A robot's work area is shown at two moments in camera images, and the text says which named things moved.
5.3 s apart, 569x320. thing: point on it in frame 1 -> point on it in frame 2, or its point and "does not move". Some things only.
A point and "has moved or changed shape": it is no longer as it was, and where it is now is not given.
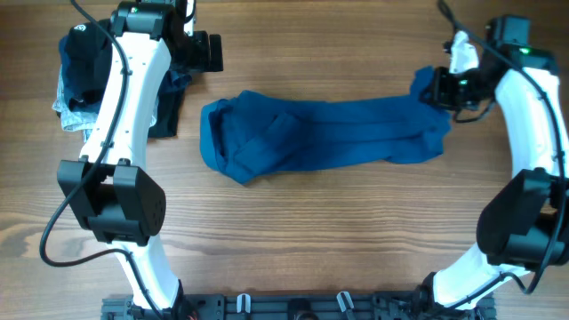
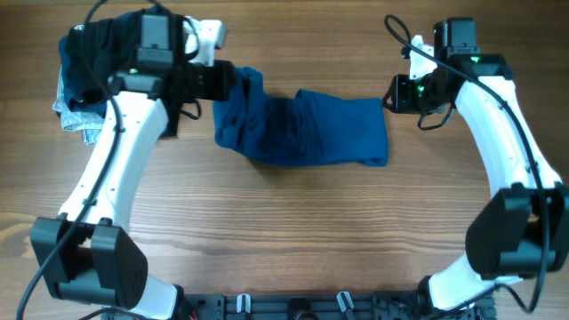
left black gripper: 202,61 -> 220,76
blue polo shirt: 252,133 has moved or changed shape
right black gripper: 437,94 -> 401,102
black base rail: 294,306 does not move
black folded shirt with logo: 88,56 does not move
